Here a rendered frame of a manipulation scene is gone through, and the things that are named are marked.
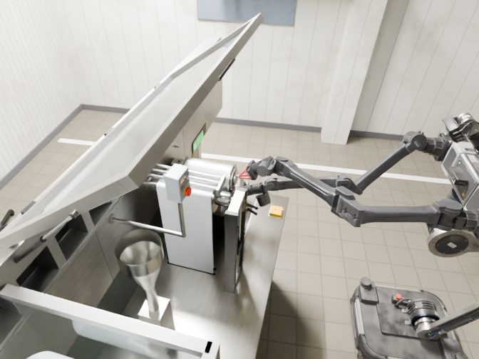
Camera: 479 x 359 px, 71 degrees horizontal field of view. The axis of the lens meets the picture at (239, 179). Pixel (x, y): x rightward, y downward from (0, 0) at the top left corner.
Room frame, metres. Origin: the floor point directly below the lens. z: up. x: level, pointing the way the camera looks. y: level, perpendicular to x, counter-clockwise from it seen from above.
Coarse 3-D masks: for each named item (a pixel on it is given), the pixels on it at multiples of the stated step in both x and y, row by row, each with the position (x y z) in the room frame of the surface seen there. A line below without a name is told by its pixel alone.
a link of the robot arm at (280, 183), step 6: (270, 180) 1.34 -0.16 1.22; (276, 180) 1.33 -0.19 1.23; (282, 180) 1.33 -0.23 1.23; (288, 180) 1.33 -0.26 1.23; (324, 180) 1.32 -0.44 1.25; (330, 180) 1.32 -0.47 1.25; (336, 180) 1.31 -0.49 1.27; (342, 180) 1.29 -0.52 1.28; (348, 180) 1.29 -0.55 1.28; (276, 186) 1.32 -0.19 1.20; (282, 186) 1.32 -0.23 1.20; (288, 186) 1.32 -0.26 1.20; (294, 186) 1.32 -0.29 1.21; (300, 186) 1.32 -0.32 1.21; (330, 186) 1.31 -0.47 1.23; (336, 186) 1.28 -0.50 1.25; (342, 186) 1.28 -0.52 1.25; (348, 186) 1.28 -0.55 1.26
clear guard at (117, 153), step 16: (240, 32) 1.43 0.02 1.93; (224, 48) 1.28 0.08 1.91; (192, 64) 1.49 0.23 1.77; (208, 64) 1.16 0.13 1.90; (176, 80) 1.32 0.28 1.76; (192, 80) 1.03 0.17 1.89; (160, 96) 1.18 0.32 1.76; (176, 96) 0.95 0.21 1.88; (144, 112) 1.07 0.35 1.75; (160, 112) 0.86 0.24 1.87; (128, 128) 0.95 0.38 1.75; (144, 128) 0.78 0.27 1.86; (112, 144) 0.86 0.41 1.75; (128, 144) 0.71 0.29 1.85; (144, 144) 0.61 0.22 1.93; (96, 160) 0.77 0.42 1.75; (112, 160) 0.65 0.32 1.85; (128, 160) 0.56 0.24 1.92; (80, 176) 0.71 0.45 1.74; (96, 176) 0.60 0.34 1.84; (112, 176) 0.52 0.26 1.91; (64, 192) 0.63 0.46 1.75; (80, 192) 0.54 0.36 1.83; (48, 208) 0.58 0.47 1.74
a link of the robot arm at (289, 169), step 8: (288, 160) 1.26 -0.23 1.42; (280, 168) 1.23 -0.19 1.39; (288, 168) 1.19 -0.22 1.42; (296, 168) 1.19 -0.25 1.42; (288, 176) 1.18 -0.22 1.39; (296, 176) 1.14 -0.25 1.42; (304, 176) 1.12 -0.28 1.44; (312, 176) 1.13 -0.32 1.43; (304, 184) 1.09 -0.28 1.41; (312, 184) 1.06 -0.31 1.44; (320, 184) 1.05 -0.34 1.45; (312, 192) 1.05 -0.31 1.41; (320, 192) 1.02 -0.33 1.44; (328, 192) 1.00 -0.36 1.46; (336, 192) 0.97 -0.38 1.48; (344, 192) 0.95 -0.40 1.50; (352, 192) 0.96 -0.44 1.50; (328, 200) 0.98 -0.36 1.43; (336, 200) 0.97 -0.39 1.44
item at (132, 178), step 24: (240, 48) 1.12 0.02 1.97; (216, 72) 0.89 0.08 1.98; (192, 96) 0.73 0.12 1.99; (168, 120) 0.63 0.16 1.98; (168, 144) 0.55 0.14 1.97; (72, 168) 0.82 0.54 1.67; (144, 168) 0.46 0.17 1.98; (48, 192) 0.70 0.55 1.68; (96, 192) 0.44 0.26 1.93; (120, 192) 0.43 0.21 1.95; (24, 216) 0.61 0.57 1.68; (48, 216) 0.47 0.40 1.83; (72, 216) 0.45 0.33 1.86; (0, 240) 0.52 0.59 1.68
